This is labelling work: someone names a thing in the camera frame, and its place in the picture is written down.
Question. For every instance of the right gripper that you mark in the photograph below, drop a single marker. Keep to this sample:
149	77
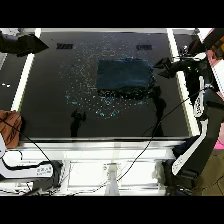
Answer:
178	67

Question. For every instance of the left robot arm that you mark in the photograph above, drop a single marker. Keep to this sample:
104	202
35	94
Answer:
23	45

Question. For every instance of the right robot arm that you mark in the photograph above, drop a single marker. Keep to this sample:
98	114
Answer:
200	156

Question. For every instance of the blue jeans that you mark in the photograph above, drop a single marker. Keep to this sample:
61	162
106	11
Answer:
125	75

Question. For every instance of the white garment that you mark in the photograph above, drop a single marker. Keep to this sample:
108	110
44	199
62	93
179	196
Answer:
219	78

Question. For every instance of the brown checked garment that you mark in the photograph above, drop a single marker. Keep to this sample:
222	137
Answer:
216	41

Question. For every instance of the pink garment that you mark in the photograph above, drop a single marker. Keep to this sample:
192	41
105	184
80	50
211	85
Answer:
220	145

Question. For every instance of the olive green garment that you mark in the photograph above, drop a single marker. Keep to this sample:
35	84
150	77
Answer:
213	178

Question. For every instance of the silver frame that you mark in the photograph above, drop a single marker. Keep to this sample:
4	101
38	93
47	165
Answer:
100	155

